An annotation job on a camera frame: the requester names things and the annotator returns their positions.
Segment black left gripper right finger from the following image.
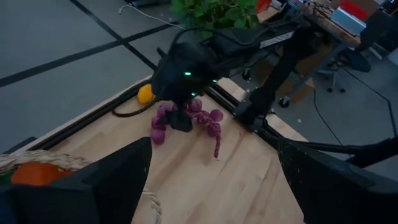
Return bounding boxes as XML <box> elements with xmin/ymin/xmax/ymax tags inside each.
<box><xmin>277</xmin><ymin>140</ymin><xmax>398</xmax><ymax>224</ymax></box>

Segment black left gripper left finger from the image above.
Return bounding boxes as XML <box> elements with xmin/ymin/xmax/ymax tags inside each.
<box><xmin>0</xmin><ymin>136</ymin><xmax>154</xmax><ymax>224</ymax></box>

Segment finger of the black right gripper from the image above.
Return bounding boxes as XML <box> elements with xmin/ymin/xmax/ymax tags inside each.
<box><xmin>181</xmin><ymin>102</ymin><xmax>195</xmax><ymax>133</ymax></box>
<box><xmin>169</xmin><ymin>106</ymin><xmax>183</xmax><ymax>132</ymax></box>

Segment purple toy grapes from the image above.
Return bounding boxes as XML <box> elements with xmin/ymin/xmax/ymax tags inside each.
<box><xmin>150</xmin><ymin>98</ymin><xmax>224</xmax><ymax>159</ymax></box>

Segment orange toy orange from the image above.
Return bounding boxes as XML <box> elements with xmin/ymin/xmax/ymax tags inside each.
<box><xmin>11</xmin><ymin>161</ymin><xmax>75</xmax><ymax>187</ymax></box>

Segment woven straw basket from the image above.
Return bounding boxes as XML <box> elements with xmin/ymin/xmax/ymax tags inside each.
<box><xmin>0</xmin><ymin>149</ymin><xmax>163</xmax><ymax>224</ymax></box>

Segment yellow toy lemon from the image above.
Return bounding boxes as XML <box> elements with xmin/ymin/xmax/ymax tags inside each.
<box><xmin>137</xmin><ymin>83</ymin><xmax>156</xmax><ymax>105</ymax></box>

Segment green artificial plant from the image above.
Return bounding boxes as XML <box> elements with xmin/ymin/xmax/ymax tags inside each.
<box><xmin>170</xmin><ymin>0</ymin><xmax>259</xmax><ymax>30</ymax></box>

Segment black office chair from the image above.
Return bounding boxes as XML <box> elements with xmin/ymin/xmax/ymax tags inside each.
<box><xmin>317</xmin><ymin>46</ymin><xmax>373</xmax><ymax>94</ymax></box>

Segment wooden desk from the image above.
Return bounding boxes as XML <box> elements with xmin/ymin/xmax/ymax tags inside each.
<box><xmin>257</xmin><ymin>0</ymin><xmax>363</xmax><ymax>94</ymax></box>

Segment grey box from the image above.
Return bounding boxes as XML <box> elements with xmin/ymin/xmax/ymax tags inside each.
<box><xmin>330</xmin><ymin>6</ymin><xmax>368</xmax><ymax>35</ymax></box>

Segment red box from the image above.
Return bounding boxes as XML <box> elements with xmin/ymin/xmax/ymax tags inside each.
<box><xmin>339</xmin><ymin>0</ymin><xmax>370</xmax><ymax>22</ymax></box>

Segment white floor cable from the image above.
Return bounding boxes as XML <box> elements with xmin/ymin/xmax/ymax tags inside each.
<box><xmin>118</xmin><ymin>4</ymin><xmax>185</xmax><ymax>30</ymax></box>

